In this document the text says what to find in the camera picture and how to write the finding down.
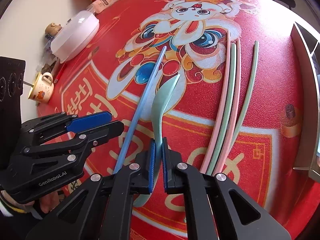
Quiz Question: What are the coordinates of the red pen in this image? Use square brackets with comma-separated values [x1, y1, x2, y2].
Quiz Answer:
[53, 64, 67, 84]

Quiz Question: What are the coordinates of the green spoon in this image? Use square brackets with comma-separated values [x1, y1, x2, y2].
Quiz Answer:
[132, 74, 181, 207]

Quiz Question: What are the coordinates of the red printed table mat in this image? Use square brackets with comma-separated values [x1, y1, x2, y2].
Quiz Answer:
[35, 0, 320, 240]

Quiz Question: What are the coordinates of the pink chopstick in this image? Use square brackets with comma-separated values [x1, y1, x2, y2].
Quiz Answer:
[214, 38, 242, 175]
[200, 29, 231, 172]

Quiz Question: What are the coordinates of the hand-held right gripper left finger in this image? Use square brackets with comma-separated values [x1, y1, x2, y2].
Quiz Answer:
[26, 138, 157, 240]

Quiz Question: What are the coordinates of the stainless steel utensil tray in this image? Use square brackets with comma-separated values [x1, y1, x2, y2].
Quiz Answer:
[290, 21, 320, 178]

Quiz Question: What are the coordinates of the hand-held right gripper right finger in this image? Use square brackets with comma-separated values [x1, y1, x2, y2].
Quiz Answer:
[162, 137, 292, 240]

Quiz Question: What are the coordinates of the blue bottle with brown cap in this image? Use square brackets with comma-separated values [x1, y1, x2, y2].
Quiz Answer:
[44, 22, 63, 43]

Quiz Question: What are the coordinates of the blue chopstick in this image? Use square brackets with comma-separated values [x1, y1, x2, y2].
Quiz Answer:
[113, 45, 167, 175]

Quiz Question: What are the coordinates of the floral mug with gold rim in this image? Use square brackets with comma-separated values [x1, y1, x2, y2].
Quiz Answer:
[28, 72, 55, 103]

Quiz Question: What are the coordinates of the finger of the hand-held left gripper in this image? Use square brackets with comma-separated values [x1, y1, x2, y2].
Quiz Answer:
[9, 120, 125, 175]
[21, 112, 112, 144]

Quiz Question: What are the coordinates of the person's left hand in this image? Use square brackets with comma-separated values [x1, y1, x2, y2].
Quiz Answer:
[26, 190, 65, 214]

